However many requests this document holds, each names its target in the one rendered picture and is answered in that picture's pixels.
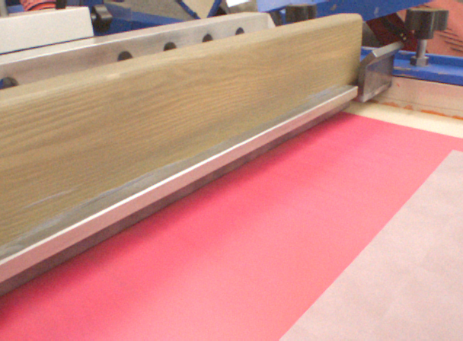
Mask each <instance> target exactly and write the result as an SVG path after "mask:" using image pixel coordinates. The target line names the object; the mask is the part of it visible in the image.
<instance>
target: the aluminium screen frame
mask: <svg viewBox="0 0 463 341"><path fill-rule="evenodd" d="M366 101H369V102H373V103H374V104H381V105H386V106H391V107H400V108H404V109H408V110H416V111H417V112H421V113H429V114H434V115H438V116H447V117H451V118H456V119H460V120H463V85H459V84H448V83H442V82H439V81H430V80H424V79H418V78H406V77H402V76H400V75H392V80H391V87H390V88H389V89H387V90H385V91H383V92H381V93H380V94H377V95H376V96H374V97H372V98H370V99H369V100H366Z"/></svg>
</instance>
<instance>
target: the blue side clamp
mask: <svg viewBox="0 0 463 341"><path fill-rule="evenodd" d="M377 49H378V48H370V47H368V46H361V50H360V54H361V61H362V60H363V59H364V58H365V57H366V56H367V55H368V54H370V52H372V51H374V50H377ZM413 56H416V53H415V52H406V50H398V51H397V53H396V54H395V59H394V68H393V73H392V74H393V75H400V76H402V77H406V78H418V79H424V80H430V81H439V82H442V83H448V84H459V85H463V57H460V56H443V55H440V54H433V53H426V54H425V56H426V57H429V64H428V65H427V66H426V67H423V66H415V65H410V58H411V57H413Z"/></svg>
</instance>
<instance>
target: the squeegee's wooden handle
mask: <svg viewBox="0 0 463 341"><path fill-rule="evenodd" d="M361 40H362V16H361V15H359V14H338V15H334V16H333V15H330V16H326V17H322V18H316V19H312V20H308V21H302V22H298V23H294V24H287V25H283V26H279V27H272V28H269V29H265V30H258V31H254V32H250V33H243V34H240V35H236V36H233V37H225V38H222V39H217V40H214V41H210V42H207V43H200V44H196V45H192V46H185V47H181V48H177V49H170V50H167V51H163V52H159V53H156V54H152V55H148V56H141V57H138V58H134V59H127V60H123V61H120V62H116V63H113V64H108V65H102V66H98V67H94V68H91V69H86V70H84V71H80V72H73V73H69V74H66V75H59V76H55V77H53V78H48V79H45V80H41V81H35V82H31V83H27V84H21V86H17V87H13V88H7V89H3V90H0V246H1V245H3V244H6V243H8V242H10V241H12V240H14V239H17V238H19V237H21V236H23V235H25V234H28V233H30V232H32V231H34V230H36V229H38V228H41V227H43V226H44V225H47V224H49V223H51V222H53V221H55V220H57V219H59V218H62V217H64V216H66V215H68V214H70V213H73V212H75V211H77V210H79V209H81V208H84V207H85V206H87V205H89V204H91V203H93V202H96V201H98V200H99V199H102V198H104V197H106V196H109V195H111V194H113V193H115V192H118V191H120V190H121V189H122V188H124V187H127V186H130V185H132V184H134V183H136V182H138V181H140V180H144V179H145V178H147V177H148V176H150V175H152V174H156V173H158V172H159V171H162V170H164V169H166V168H168V167H171V166H173V165H175V164H177V163H178V162H180V161H183V160H185V159H187V158H190V157H192V156H194V155H197V154H199V153H201V151H204V150H206V149H208V148H211V147H213V146H215V145H217V144H220V143H222V142H225V141H227V139H230V138H232V137H234V136H237V135H239V134H241V133H243V132H246V131H248V130H250V129H253V127H255V126H258V125H260V124H262V123H265V122H266V121H269V120H272V119H274V118H276V117H278V116H280V115H283V114H284V113H286V112H288V111H290V110H292V109H295V108H297V107H300V106H301V105H303V104H306V103H308V102H310V101H313V100H315V99H317V98H319V97H321V96H322V95H324V94H326V93H330V92H332V91H334V90H336V89H338V88H341V87H343V86H344V85H346V84H347V85H354V86H357V87H358V80H359V66H360V61H361V54H360V50H361Z"/></svg>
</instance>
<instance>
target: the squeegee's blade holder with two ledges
mask: <svg viewBox="0 0 463 341"><path fill-rule="evenodd" d="M357 89H358V87H357V86H354V85H347V84H346V85H344V86H343V87H341V88H338V89H336V90H334V91H332V92H330V93H326V94H324V95H322V96H321V97H319V98H317V99H315V100H313V101H310V102H308V103H306V104H303V105H301V106H300V107H297V108H295V109H292V110H290V111H288V112H286V113H284V114H283V115H280V116H278V117H276V118H274V119H272V120H269V121H266V122H265V123H262V124H260V125H258V126H255V127H253V129H250V130H248V131H246V132H243V133H241V134H239V135H237V136H234V137H232V138H230V139H227V141H225V142H222V143H220V144H217V145H215V146H213V147H211V148H208V149H206V150H204V151H201V153H199V154H197V155H194V156H192V157H190V158H187V159H185V160H183V161H180V162H178V163H177V164H175V165H173V166H171V167H168V168H166V169H164V170H161V171H159V172H158V173H156V174H152V175H150V176H148V177H147V178H145V179H144V180H140V181H138V182H136V183H134V184H132V185H130V186H127V187H124V188H122V189H121V190H120V191H118V192H115V193H113V194H111V195H109V196H106V197H104V198H102V199H99V200H98V201H96V202H93V203H91V204H89V205H87V206H85V207H84V208H81V209H79V210H77V211H75V212H73V213H70V214H68V215H66V216H64V217H62V218H59V219H57V220H55V221H53V222H51V223H49V224H47V225H44V226H43V227H41V228H38V229H36V230H34V231H32V232H30V233H28V234H25V235H23V236H21V237H19V238H17V239H14V240H12V241H10V242H8V243H6V244H3V245H1V246H0V283H1V282H4V281H5V280H7V279H10V278H11V277H13V276H16V275H17V274H18V273H20V272H22V271H24V270H26V269H28V268H30V267H32V266H33V265H35V264H37V263H39V262H41V261H43V260H45V259H47V258H49V257H51V256H52V255H54V254H56V253H58V252H60V251H62V250H64V249H66V248H68V247H71V246H72V245H74V244H77V243H78V242H80V241H83V240H84V238H86V237H88V236H90V235H92V234H94V233H96V232H98V231H99V230H102V229H104V228H106V227H108V226H110V225H112V224H114V223H116V222H117V221H119V220H121V219H124V218H126V217H127V216H128V215H131V214H133V213H134V212H136V211H138V210H140V209H143V208H145V207H146V206H149V205H151V204H152V203H154V202H157V200H159V199H161V198H163V197H165V196H167V195H170V194H171V193H173V192H175V191H177V190H179V189H181V187H184V186H186V185H187V184H189V183H192V182H193V181H196V180H198V179H200V178H202V177H204V176H205V175H206V174H209V173H211V172H213V171H215V170H217V169H219V168H221V167H223V166H225V165H227V164H228V163H229V162H232V161H234V160H236V159H238V158H240V157H241V156H244V155H246V154H248V153H250V151H253V150H255V149H257V148H259V147H260V146H262V145H265V144H267V143H269V142H271V141H273V140H274V139H276V138H277V137H279V136H281V135H284V134H286V133H287V132H290V131H292V130H294V129H296V128H298V127H299V126H300V125H302V124H304V123H306V122H309V121H311V120H312V119H314V118H316V117H318V116H320V115H322V114H324V113H327V112H329V111H330V110H331V109H333V108H335V107H337V106H339V105H341V104H343V103H346V102H347V101H348V100H351V99H353V98H354V97H356V96H357Z"/></svg>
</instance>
